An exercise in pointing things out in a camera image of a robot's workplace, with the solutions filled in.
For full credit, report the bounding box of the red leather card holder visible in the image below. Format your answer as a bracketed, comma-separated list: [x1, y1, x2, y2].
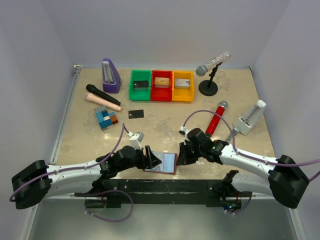
[144, 152, 178, 175]

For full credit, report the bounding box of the black credit card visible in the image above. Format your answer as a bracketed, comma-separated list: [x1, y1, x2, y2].
[128, 109, 144, 119]

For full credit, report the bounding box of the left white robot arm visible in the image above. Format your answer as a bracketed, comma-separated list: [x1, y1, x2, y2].
[9, 145, 162, 210]

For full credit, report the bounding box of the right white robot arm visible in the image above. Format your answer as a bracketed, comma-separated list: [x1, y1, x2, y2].
[177, 126, 310, 209]

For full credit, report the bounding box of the silver card stack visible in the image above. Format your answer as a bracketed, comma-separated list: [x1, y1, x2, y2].
[174, 78, 191, 90]

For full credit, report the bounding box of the gold card stack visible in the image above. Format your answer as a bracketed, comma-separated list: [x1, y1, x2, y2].
[154, 77, 170, 89]

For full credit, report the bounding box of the black card stack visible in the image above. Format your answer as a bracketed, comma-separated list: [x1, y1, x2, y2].
[133, 80, 149, 92]

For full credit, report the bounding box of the grey plastic strut piece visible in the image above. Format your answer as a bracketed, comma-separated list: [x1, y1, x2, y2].
[225, 127, 240, 143]

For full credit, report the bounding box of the blue building block stack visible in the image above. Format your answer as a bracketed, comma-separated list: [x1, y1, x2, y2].
[94, 106, 119, 131]

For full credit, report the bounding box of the red glitter microphone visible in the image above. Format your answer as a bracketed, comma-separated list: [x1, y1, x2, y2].
[205, 101, 228, 137]

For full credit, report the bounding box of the yellow plastic bin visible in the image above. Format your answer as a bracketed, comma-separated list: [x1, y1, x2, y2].
[172, 70, 195, 103]

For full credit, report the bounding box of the white metronome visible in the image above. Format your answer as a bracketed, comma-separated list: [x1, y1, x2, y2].
[232, 100, 266, 136]

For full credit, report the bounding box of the black microphone stand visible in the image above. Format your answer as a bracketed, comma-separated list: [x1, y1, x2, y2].
[198, 63, 222, 96]

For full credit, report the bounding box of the pink microphone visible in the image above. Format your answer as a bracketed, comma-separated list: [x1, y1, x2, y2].
[85, 92, 122, 112]

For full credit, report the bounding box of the green plastic bin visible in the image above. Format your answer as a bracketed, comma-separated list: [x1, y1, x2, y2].
[128, 69, 152, 101]

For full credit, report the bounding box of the red plastic bin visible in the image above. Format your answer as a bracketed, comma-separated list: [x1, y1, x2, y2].
[150, 70, 173, 102]

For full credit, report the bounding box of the silver glitter microphone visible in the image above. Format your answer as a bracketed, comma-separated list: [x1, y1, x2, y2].
[195, 51, 231, 77]

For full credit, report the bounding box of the black microphone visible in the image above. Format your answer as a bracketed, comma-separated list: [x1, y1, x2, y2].
[86, 84, 121, 106]

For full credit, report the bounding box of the purple metronome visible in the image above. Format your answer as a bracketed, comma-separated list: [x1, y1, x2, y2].
[101, 58, 122, 94]

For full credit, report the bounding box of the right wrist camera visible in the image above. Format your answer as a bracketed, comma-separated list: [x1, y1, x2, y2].
[178, 126, 190, 137]

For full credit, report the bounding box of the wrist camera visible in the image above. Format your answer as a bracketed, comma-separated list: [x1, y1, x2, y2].
[127, 131, 145, 150]
[178, 126, 190, 137]

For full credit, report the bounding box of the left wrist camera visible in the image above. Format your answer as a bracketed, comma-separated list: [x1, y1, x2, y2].
[127, 131, 145, 150]

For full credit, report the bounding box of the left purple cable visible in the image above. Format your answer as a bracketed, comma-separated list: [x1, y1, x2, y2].
[8, 122, 133, 203]

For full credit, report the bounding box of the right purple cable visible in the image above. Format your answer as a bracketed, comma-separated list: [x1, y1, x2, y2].
[182, 109, 320, 183]

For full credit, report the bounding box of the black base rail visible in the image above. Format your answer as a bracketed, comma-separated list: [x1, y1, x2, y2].
[75, 179, 250, 208]

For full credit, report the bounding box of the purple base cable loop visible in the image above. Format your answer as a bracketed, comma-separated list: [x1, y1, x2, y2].
[84, 186, 136, 222]

